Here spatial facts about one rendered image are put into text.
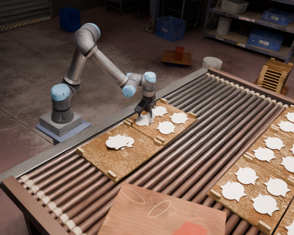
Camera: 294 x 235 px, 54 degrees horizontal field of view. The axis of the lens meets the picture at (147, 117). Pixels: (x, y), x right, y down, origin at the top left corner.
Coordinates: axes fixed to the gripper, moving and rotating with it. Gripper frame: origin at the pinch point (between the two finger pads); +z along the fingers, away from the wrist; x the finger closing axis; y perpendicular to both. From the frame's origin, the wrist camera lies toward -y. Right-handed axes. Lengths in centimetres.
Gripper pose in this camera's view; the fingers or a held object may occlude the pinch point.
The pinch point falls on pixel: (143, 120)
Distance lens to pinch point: 200.5
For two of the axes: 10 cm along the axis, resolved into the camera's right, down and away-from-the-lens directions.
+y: 6.4, -4.0, 6.6
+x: -7.7, -4.2, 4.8
